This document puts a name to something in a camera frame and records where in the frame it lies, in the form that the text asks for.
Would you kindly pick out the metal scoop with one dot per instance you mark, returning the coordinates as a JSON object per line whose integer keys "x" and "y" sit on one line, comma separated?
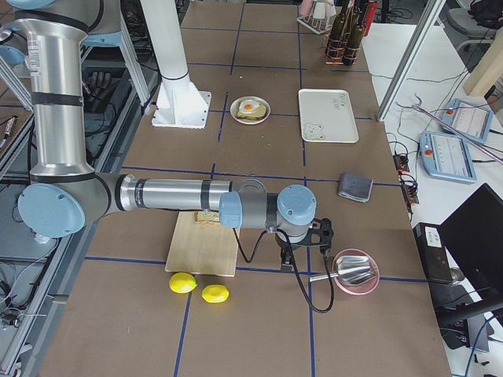
{"x": 350, "y": 270}

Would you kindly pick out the white wire cup rack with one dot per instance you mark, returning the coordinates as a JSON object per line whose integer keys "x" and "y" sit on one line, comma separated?
{"x": 317, "y": 15}

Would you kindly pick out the far blue teach pendant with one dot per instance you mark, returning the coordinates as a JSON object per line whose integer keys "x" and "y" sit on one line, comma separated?
{"x": 470, "y": 119}

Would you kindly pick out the grey folded cloth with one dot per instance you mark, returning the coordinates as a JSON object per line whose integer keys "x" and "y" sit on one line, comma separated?
{"x": 355, "y": 187}

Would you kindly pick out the black computer box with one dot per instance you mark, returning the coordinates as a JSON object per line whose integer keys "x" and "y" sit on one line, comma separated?
{"x": 432, "y": 253}

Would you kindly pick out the dark green wine bottle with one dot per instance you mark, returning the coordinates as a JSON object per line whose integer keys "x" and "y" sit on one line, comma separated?
{"x": 338, "y": 23}

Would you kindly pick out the pink grabber stick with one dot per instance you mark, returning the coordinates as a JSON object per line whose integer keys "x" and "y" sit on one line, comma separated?
{"x": 485, "y": 150}

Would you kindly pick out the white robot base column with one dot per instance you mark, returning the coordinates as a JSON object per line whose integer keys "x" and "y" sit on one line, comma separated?
{"x": 179, "y": 103}

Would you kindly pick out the fried egg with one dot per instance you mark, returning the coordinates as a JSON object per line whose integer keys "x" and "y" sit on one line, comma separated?
{"x": 248, "y": 106}

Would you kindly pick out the aluminium frame post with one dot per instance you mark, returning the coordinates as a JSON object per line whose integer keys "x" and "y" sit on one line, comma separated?
{"x": 425, "y": 23}

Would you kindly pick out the pink bowl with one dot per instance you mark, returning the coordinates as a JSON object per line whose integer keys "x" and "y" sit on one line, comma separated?
{"x": 365, "y": 288}

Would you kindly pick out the copper wire bottle rack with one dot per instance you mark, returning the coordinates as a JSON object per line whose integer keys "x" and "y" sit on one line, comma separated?
{"x": 343, "y": 50}

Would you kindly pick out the orange terminal block strip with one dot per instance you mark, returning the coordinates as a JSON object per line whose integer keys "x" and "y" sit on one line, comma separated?
{"x": 407, "y": 182}

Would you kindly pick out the white round plate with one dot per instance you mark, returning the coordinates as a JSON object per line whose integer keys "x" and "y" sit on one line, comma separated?
{"x": 234, "y": 109}

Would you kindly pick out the near blue teach pendant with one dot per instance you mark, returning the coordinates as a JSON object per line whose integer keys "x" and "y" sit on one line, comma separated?
{"x": 446, "y": 156}

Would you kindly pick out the right yellow lemon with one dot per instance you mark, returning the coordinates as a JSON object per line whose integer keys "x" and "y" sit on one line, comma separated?
{"x": 215, "y": 293}

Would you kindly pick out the left yellow lemon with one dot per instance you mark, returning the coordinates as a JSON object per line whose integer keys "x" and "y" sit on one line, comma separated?
{"x": 182, "y": 283}

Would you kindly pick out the white bear tray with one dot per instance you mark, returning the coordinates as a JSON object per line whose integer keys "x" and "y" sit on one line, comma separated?
{"x": 327, "y": 116}

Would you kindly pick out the black monitor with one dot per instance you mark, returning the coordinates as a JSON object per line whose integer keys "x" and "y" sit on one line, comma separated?
{"x": 473, "y": 236}

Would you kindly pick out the yellow lemon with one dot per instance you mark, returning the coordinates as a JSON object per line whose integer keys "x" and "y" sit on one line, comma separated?
{"x": 215, "y": 293}
{"x": 182, "y": 283}

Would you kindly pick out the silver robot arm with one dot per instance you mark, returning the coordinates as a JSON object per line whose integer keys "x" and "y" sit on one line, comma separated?
{"x": 67, "y": 194}

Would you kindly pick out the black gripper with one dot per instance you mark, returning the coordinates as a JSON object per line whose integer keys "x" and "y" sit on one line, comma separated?
{"x": 285, "y": 246}

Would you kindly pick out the wooden cutting board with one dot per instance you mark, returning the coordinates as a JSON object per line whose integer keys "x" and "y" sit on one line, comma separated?
{"x": 201, "y": 248}

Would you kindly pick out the blue teach pendant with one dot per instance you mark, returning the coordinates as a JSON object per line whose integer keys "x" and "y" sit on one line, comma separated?
{"x": 470, "y": 119}
{"x": 446, "y": 156}

